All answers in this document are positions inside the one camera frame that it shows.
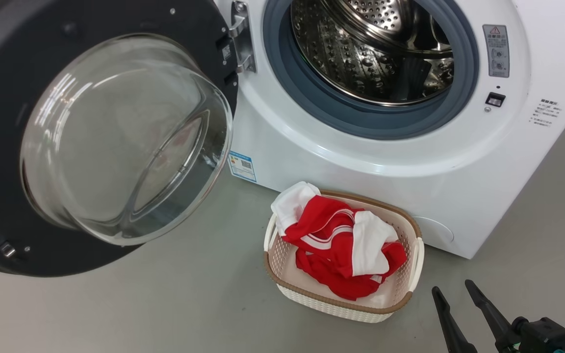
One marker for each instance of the grey rubber door gasket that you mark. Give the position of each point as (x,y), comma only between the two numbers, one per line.
(312,105)

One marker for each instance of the cream perforated laundry basket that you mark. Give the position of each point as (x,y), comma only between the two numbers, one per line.
(341,306)

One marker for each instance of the blue energy label sticker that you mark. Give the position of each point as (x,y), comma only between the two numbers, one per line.
(242,166)

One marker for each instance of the white front-load washing machine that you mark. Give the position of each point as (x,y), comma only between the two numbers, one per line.
(336,162)

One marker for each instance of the black door latch socket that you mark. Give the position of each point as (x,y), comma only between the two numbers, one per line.
(495,99)

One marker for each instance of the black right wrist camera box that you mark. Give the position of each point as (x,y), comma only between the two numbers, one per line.
(542,336)

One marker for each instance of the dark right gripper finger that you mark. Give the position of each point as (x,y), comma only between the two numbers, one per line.
(451,331)
(491,314)

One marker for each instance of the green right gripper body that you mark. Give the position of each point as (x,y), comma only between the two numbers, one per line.
(514,349)

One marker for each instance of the stainless steel washer drum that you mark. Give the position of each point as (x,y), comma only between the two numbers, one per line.
(341,54)

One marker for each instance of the printed text label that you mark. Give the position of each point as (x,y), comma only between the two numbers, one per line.
(546,113)

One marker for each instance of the grey warning sticker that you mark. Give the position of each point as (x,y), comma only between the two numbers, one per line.
(496,49)

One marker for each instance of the metal door hinge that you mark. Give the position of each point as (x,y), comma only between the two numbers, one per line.
(243,39)

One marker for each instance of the red and white garment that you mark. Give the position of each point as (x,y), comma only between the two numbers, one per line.
(326,230)

